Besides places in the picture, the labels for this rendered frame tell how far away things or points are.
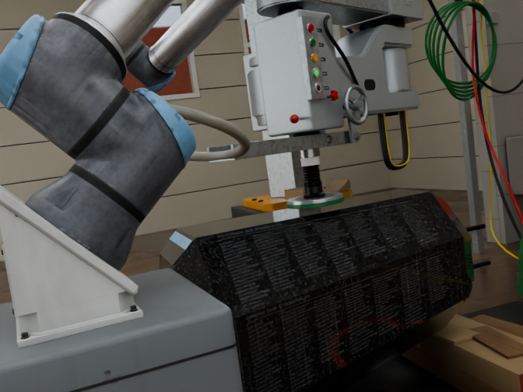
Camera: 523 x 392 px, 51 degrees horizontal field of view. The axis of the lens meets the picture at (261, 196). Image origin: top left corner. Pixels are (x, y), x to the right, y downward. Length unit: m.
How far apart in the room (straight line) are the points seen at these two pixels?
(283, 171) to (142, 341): 2.19
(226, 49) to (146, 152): 7.77
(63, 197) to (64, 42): 0.24
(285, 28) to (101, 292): 1.36
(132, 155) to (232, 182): 7.58
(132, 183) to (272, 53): 1.22
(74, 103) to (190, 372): 0.45
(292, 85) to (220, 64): 6.63
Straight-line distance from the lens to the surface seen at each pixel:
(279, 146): 1.85
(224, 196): 8.45
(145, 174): 0.92
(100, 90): 0.92
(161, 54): 1.56
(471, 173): 4.53
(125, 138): 0.92
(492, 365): 2.21
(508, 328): 2.83
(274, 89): 2.03
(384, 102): 2.38
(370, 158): 9.64
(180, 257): 1.87
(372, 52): 2.35
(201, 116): 1.38
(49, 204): 0.91
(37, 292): 0.86
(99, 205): 0.90
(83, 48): 0.94
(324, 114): 1.99
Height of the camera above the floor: 1.09
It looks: 6 degrees down
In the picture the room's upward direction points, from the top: 8 degrees counter-clockwise
